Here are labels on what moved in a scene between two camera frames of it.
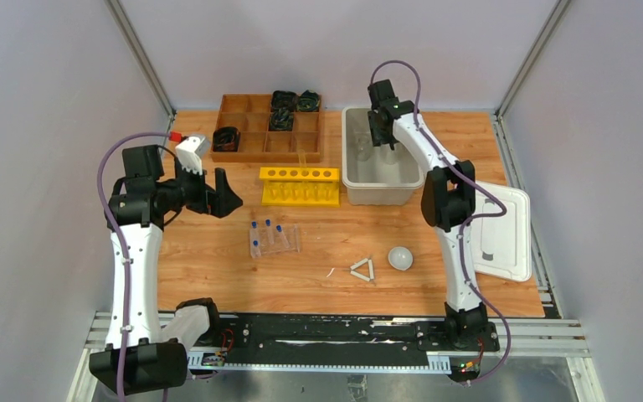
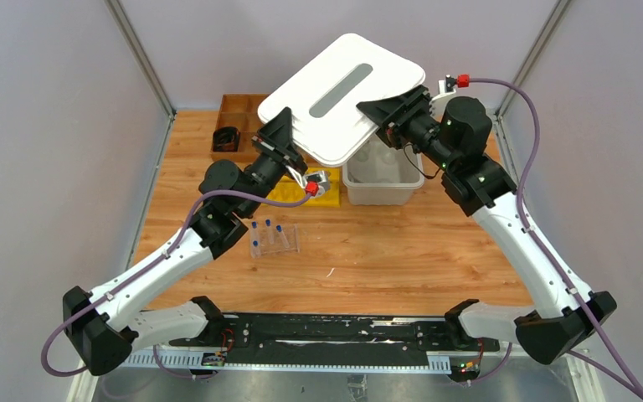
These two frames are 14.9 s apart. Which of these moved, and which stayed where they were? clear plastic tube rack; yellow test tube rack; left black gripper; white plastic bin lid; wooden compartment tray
Moved: white plastic bin lid; left black gripper
Stayed: wooden compartment tray; yellow test tube rack; clear plastic tube rack
